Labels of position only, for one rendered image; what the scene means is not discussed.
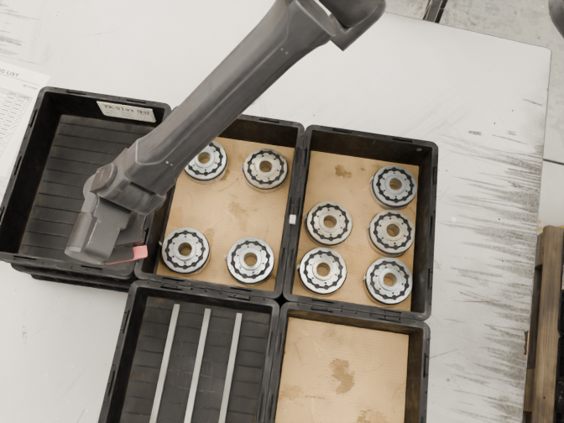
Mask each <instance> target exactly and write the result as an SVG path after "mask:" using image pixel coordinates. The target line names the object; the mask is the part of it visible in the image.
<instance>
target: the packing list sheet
mask: <svg viewBox="0 0 564 423"><path fill-rule="evenodd" d="M49 78H50V76H47V75H44V74H41V73H38V72H36V71H32V70H28V69H24V68H22V67H19V66H16V65H11V64H9V63H5V62H2V61H0V176H4V177H6V175H7V172H8V170H9V167H10V165H11V163H12V161H13V157H14V155H15V154H16V151H17V149H18V146H19V144H20V141H21V139H22V137H23V135H24V132H25V129H26V127H27V125H28V123H29V119H30V116H31V113H32V111H33V108H34V104H35V101H36V98H37V96H38V93H39V90H40V89H41V88H42V87H44V86H46V84H47V82H48V80H49Z"/></svg>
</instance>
